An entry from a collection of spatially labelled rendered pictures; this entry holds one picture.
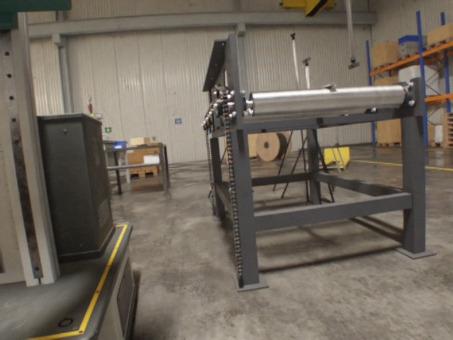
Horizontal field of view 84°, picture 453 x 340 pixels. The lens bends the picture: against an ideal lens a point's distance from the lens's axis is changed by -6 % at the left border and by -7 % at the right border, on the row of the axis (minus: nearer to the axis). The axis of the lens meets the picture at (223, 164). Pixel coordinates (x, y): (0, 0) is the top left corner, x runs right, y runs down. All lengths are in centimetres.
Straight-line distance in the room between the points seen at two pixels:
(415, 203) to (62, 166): 164
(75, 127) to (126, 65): 1159
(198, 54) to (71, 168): 1163
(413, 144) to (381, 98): 30
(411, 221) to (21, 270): 174
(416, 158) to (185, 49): 1153
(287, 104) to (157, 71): 1120
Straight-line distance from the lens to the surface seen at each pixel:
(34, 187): 92
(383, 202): 158
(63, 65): 1321
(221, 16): 1251
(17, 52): 97
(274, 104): 125
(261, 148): 861
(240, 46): 1264
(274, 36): 1337
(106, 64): 1281
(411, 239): 175
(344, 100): 140
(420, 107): 163
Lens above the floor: 69
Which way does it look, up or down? 5 degrees down
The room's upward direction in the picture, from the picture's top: 5 degrees counter-clockwise
